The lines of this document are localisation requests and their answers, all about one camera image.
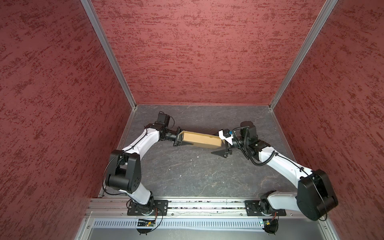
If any brown cardboard box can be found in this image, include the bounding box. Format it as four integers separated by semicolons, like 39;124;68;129
181;131;223;149

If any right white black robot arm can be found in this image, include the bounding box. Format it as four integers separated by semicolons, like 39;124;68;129
215;121;339;221

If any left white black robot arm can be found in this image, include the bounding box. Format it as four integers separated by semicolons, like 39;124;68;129
104;122;183;216

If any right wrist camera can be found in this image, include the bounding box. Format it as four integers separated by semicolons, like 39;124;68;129
219;129;234;145

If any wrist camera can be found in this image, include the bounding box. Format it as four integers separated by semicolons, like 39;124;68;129
157;111;171;127
219;129;234;145

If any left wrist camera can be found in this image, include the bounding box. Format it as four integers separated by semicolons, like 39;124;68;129
157;111;171;127

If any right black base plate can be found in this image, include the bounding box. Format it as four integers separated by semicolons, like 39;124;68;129
244;200;287;217

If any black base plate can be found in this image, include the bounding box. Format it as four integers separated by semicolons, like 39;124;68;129
127;200;169;217
244;200;287;217

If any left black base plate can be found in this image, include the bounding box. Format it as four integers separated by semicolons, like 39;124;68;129
127;200;169;217

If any right controller board with wires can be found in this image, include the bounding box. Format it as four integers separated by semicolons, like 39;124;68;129
263;213;279;235

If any controller board with wires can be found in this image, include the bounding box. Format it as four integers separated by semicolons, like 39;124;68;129
136;208;164;235
263;213;279;235

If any left controller board with wires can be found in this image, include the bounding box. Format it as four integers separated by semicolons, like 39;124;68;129
136;208;164;235

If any aluminium front rail frame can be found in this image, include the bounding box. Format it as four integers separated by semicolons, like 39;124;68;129
75;197;339;240

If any white slotted cable duct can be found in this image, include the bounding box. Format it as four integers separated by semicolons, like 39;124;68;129
92;218;264;232

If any left aluminium corner post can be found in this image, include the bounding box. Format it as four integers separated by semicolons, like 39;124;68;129
81;0;137;111

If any aluminium corner post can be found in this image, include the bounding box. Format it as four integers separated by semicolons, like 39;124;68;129
81;0;137;111
269;0;338;112

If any right aluminium corner post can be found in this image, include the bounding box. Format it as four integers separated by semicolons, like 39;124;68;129
269;0;338;112

